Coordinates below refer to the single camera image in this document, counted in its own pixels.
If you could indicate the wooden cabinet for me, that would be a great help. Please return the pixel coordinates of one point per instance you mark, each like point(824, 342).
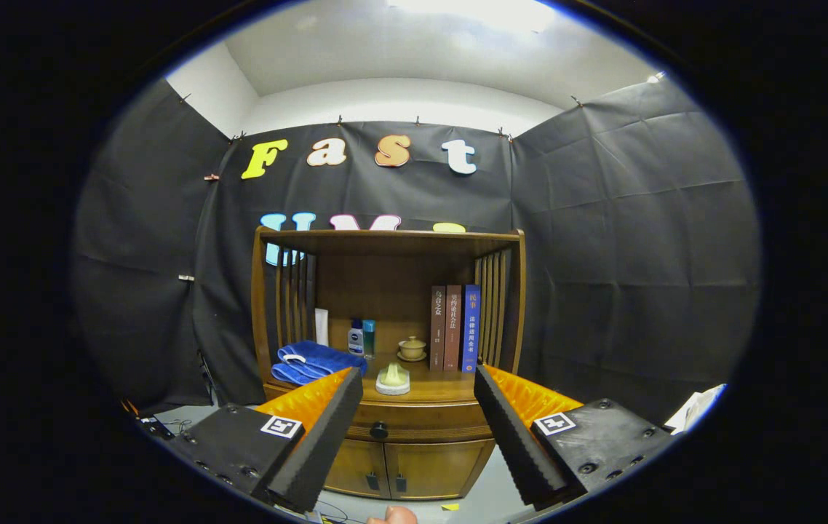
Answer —
point(385, 284)

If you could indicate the wooden drawer with black knob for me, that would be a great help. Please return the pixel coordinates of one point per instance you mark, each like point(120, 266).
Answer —
point(428, 421)

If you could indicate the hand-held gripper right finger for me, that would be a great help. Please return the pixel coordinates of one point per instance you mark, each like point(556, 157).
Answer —
point(516, 444)

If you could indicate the beige lidded teacup with saucer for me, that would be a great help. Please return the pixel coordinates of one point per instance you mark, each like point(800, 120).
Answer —
point(412, 348)

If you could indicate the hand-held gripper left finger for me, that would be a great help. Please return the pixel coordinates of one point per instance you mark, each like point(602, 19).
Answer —
point(323, 437)

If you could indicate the wooden cabinet door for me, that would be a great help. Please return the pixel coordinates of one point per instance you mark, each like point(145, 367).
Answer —
point(439, 471)
point(354, 467)

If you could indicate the black backdrop cloth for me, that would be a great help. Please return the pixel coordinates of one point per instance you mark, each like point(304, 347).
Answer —
point(603, 218)

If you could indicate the dark brown book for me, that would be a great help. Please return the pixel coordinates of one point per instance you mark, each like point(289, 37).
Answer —
point(438, 335)

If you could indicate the teal bottle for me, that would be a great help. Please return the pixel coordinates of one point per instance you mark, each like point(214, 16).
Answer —
point(369, 340)

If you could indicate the white card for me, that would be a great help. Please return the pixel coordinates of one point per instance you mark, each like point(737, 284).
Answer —
point(321, 327)

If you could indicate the blue folded towel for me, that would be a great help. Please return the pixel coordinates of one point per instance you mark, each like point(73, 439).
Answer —
point(312, 360)

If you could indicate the blue book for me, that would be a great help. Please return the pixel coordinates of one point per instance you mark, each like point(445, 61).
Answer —
point(471, 327)

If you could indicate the reddish brown book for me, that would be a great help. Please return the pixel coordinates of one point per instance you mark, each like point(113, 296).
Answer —
point(453, 331)

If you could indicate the white bottle with blue cap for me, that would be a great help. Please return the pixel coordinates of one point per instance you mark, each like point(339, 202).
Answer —
point(355, 342)

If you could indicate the wooden countertop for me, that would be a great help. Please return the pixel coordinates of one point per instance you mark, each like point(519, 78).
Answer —
point(439, 386)

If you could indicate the yellow-green sponge with white base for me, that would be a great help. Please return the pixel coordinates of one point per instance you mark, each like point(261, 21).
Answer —
point(393, 380)

